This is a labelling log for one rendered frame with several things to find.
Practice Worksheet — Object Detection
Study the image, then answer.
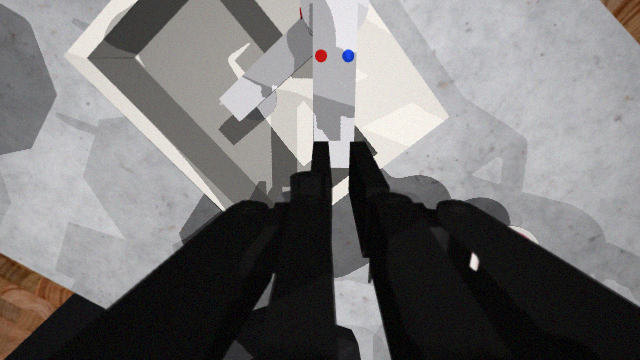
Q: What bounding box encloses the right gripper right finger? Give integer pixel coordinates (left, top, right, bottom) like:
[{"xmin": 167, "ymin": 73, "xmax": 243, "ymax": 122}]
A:
[{"xmin": 348, "ymin": 141, "xmax": 640, "ymax": 360}]

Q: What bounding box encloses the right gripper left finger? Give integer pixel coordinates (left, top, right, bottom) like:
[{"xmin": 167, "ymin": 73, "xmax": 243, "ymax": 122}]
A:
[{"xmin": 46, "ymin": 141, "xmax": 339, "ymax": 360}]

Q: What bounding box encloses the white rectangular sink basin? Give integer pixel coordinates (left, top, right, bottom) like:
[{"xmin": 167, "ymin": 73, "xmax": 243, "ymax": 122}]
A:
[{"xmin": 64, "ymin": 0, "xmax": 449, "ymax": 212}]

